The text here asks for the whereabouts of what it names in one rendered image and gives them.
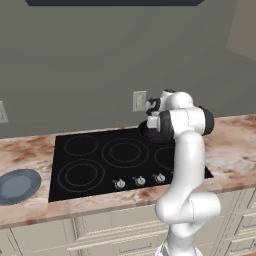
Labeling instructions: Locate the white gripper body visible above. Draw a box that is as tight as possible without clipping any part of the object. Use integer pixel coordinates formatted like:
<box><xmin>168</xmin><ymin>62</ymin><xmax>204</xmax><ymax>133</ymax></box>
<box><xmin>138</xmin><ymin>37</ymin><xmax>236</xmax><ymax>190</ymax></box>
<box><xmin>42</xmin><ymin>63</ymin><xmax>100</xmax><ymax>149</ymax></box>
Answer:
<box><xmin>146</xmin><ymin>115</ymin><xmax>161</xmax><ymax>130</ymax></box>

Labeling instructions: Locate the black pan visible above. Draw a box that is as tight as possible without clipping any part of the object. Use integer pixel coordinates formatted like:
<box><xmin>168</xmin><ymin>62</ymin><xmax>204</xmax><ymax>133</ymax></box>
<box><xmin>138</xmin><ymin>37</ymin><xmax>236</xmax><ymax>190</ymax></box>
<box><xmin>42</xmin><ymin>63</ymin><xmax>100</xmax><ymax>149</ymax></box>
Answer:
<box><xmin>138</xmin><ymin>120</ymin><xmax>176</xmax><ymax>145</ymax></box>

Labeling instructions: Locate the silver hob knob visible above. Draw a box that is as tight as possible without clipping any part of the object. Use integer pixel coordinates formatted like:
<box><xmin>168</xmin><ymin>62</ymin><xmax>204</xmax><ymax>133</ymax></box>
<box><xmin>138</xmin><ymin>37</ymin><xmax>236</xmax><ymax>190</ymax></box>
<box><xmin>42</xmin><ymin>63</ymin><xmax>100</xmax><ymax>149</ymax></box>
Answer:
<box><xmin>132</xmin><ymin>176</ymin><xmax>147</xmax><ymax>187</ymax></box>
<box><xmin>113</xmin><ymin>178</ymin><xmax>127</xmax><ymax>190</ymax></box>
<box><xmin>153</xmin><ymin>173</ymin><xmax>167</xmax><ymax>184</ymax></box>

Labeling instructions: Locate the black hob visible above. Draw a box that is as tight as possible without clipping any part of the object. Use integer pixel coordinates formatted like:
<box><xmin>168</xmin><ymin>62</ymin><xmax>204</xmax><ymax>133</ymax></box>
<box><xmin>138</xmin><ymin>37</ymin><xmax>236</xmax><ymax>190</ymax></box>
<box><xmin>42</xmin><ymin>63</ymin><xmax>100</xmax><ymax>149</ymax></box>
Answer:
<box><xmin>48</xmin><ymin>127</ymin><xmax>215</xmax><ymax>203</ymax></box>

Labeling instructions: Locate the beige panel under hob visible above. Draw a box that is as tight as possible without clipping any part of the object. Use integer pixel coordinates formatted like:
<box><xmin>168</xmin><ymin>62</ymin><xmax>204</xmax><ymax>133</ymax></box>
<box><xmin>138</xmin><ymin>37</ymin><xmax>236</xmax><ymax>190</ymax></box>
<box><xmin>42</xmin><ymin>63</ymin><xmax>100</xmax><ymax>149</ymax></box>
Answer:
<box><xmin>73</xmin><ymin>203</ymin><xmax>169</xmax><ymax>250</ymax></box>

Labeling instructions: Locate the beige drawer front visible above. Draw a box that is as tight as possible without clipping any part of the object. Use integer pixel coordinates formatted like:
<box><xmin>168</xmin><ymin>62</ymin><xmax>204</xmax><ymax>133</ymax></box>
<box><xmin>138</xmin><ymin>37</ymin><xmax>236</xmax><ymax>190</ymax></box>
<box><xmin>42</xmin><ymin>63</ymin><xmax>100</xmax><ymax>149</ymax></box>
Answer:
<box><xmin>110</xmin><ymin>233</ymin><xmax>170</xmax><ymax>256</ymax></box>
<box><xmin>237</xmin><ymin>187</ymin><xmax>256</xmax><ymax>215</ymax></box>
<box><xmin>229</xmin><ymin>213</ymin><xmax>256</xmax><ymax>240</ymax></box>
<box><xmin>221</xmin><ymin>235</ymin><xmax>256</xmax><ymax>256</ymax></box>

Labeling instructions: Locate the blue-grey plate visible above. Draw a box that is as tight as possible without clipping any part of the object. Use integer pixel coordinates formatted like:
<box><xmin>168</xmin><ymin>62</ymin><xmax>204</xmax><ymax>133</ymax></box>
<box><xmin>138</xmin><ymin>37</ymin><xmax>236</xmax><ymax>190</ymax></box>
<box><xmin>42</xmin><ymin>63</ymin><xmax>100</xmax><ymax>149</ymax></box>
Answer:
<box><xmin>0</xmin><ymin>168</ymin><xmax>43</xmax><ymax>206</ymax></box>

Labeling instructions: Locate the beige cupboard door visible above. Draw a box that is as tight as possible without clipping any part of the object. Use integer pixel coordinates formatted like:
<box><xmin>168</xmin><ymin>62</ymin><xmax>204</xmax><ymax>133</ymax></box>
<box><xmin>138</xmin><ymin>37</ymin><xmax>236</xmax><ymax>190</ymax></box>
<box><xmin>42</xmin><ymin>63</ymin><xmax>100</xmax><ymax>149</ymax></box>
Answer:
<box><xmin>0</xmin><ymin>218</ymin><xmax>80</xmax><ymax>256</ymax></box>

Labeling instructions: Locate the white wall socket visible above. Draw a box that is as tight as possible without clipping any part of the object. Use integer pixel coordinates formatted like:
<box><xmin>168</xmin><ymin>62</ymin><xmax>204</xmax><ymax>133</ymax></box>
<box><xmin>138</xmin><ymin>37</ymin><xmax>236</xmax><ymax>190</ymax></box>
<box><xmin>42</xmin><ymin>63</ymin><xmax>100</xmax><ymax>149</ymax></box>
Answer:
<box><xmin>132</xmin><ymin>90</ymin><xmax>148</xmax><ymax>113</ymax></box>

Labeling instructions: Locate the silver drawer handle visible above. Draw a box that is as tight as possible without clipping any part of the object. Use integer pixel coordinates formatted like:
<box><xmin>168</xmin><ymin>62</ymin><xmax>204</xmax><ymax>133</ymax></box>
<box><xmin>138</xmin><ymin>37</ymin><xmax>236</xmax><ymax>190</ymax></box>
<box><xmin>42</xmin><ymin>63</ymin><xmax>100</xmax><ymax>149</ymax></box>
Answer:
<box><xmin>118</xmin><ymin>245</ymin><xmax>154</xmax><ymax>254</ymax></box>
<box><xmin>241</xmin><ymin>222</ymin><xmax>256</xmax><ymax>231</ymax></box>
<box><xmin>229</xmin><ymin>245</ymin><xmax>256</xmax><ymax>254</ymax></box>

